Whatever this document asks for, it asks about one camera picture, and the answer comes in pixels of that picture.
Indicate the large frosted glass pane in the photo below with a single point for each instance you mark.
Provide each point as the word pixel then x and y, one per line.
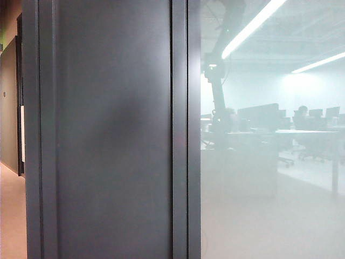
pixel 269 189

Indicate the dark door frame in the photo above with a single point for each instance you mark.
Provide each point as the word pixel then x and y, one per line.
pixel 19 81

